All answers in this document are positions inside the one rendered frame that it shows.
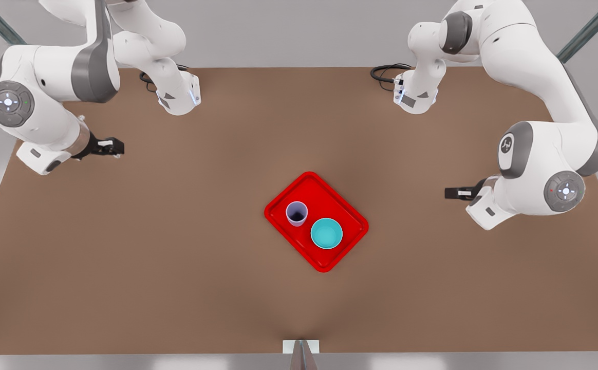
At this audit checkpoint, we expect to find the turquoise bowl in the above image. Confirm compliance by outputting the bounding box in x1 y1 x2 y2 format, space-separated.
310 217 344 250

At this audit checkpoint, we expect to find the red rectangular tray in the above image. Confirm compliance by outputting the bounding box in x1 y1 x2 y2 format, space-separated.
264 171 369 273

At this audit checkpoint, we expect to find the lilac cup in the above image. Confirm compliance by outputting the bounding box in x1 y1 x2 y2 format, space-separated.
286 201 309 227

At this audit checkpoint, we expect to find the black cable loop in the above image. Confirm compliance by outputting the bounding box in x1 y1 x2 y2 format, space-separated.
139 64 190 94
370 63 414 93

